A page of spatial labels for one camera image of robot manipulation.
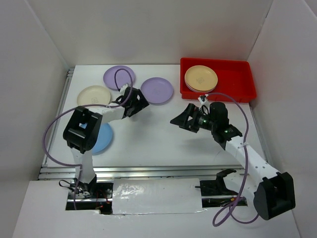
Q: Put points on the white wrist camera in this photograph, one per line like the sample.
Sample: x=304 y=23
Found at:
x=123 y=89
x=203 y=98

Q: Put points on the aluminium frame rail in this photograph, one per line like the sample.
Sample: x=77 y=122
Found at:
x=145 y=145

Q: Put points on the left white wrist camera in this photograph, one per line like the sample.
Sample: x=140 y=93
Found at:
x=123 y=89

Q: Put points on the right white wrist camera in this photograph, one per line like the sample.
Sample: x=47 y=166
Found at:
x=203 y=98

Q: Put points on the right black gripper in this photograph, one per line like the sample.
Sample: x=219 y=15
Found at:
x=183 y=120

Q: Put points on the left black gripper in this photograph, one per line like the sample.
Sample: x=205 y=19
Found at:
x=142 y=103

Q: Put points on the white taped panel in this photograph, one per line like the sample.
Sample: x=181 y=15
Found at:
x=156 y=196

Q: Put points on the orange plate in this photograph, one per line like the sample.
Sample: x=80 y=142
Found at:
x=202 y=78

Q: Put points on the pink plate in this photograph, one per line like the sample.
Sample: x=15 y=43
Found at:
x=188 y=86

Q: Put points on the purple plate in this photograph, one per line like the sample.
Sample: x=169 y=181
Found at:
x=118 y=76
x=157 y=90

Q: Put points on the blue plate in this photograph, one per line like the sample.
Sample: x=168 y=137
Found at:
x=104 y=139

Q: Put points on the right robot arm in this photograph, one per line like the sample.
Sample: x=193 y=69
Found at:
x=271 y=192

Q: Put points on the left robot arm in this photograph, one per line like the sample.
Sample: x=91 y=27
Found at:
x=83 y=128

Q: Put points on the red plastic bin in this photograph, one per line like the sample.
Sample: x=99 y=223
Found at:
x=234 y=79

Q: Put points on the cream plate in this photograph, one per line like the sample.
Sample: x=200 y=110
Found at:
x=94 y=95

